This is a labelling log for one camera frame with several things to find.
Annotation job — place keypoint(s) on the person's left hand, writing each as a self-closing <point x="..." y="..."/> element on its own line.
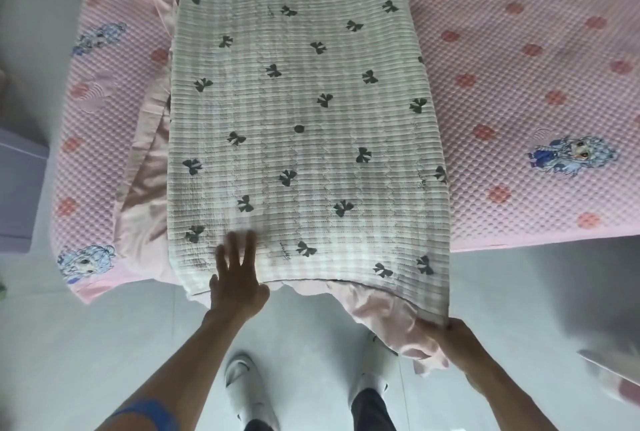
<point x="237" y="295"/>

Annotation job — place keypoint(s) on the person's right hand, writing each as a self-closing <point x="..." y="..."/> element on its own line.
<point x="462" y="350"/>

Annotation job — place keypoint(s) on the person's left thumb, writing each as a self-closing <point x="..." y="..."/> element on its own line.
<point x="264" y="293"/>

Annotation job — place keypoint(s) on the person's right fingers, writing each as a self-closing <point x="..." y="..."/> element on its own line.
<point x="436" y="333"/>

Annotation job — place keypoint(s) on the white checked bow-print quilt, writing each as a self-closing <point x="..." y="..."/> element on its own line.
<point x="310" y="145"/>

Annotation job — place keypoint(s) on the person's left forearm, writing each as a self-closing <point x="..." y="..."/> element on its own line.
<point x="175" y="375"/>

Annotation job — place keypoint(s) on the person's right forearm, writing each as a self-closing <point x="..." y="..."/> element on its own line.
<point x="515" y="405"/>

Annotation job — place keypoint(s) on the white right slipper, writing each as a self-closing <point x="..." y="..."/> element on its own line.
<point x="372" y="370"/>

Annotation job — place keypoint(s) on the white slipper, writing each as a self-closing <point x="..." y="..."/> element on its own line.
<point x="372" y="370"/>
<point x="247" y="385"/>

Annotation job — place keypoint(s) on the white left slipper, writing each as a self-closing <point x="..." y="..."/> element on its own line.
<point x="247" y="385"/>

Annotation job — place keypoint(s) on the dark right trouser leg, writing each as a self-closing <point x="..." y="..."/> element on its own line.
<point x="372" y="413"/>

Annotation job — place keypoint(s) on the dark trouser leg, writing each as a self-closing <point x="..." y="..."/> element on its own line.
<point x="372" y="413"/>
<point x="257" y="425"/>

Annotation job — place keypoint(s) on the dark left trouser leg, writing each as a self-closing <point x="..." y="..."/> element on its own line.
<point x="257" y="425"/>

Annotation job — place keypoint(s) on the pink satin ruffled sheet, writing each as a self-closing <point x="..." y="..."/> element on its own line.
<point x="145" y="205"/>

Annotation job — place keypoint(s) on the white and pink plastic item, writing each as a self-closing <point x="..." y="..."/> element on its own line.
<point x="612" y="370"/>

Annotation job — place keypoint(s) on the pink cartoon-print bed mat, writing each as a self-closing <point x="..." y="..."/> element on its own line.
<point x="525" y="95"/>

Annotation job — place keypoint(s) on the lavender cabinet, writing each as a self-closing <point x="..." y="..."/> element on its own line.
<point x="20" y="180"/>

